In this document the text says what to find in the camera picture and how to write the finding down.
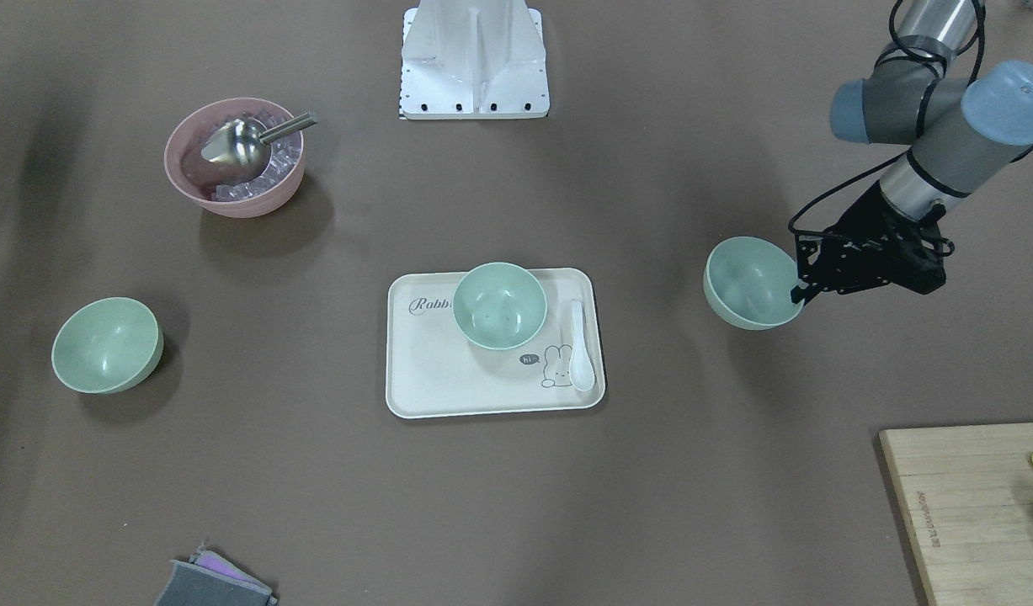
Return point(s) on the metal ice scoop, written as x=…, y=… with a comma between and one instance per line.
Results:
x=240, y=150

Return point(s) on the purple sponge cloth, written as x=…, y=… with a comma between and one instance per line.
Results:
x=213, y=561

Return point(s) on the grey sponge cloth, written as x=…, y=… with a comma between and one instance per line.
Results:
x=190, y=584

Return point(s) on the white ceramic spoon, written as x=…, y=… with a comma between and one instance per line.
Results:
x=581, y=369

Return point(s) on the robot arm on left side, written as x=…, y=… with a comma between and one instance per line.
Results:
x=957, y=134

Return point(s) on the green bowl on tray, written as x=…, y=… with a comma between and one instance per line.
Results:
x=499, y=306

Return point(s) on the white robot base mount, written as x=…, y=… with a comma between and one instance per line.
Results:
x=473, y=60

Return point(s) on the green bowl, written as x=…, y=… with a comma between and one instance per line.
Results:
x=748, y=282
x=108, y=346
x=499, y=306

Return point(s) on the cream rabbit tray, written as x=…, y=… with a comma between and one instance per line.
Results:
x=432, y=370

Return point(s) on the clear ice cubes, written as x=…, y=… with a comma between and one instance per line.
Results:
x=283, y=158

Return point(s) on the wooden cutting board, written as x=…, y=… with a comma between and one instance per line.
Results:
x=965, y=495

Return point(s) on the pink bowl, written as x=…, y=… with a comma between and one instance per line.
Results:
x=180, y=158

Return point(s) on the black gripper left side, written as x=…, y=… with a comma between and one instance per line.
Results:
x=863, y=220

